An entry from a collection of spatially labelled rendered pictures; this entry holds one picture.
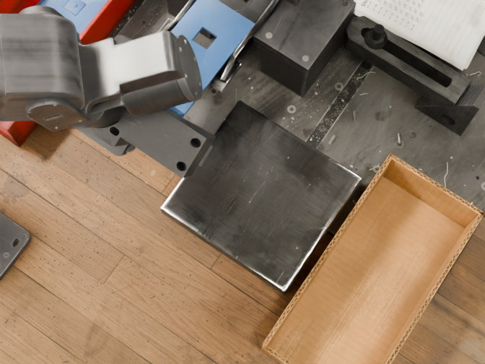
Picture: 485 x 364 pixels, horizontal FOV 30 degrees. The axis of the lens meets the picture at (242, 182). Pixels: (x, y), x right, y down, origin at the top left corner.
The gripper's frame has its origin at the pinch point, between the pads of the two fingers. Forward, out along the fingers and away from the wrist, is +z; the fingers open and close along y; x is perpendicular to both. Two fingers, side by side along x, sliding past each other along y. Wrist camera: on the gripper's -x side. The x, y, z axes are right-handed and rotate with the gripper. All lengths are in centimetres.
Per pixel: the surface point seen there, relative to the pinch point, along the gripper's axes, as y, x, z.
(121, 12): 4.4, 12.0, 13.3
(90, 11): 2.4, 15.5, 13.2
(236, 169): -3.0, -10.8, 8.8
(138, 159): -8.4, -0.3, 8.8
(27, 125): -11.5, 12.0, 4.7
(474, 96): 18.1, -28.5, 11.3
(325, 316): -10.8, -28.3, 6.4
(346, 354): -12.7, -32.5, 5.4
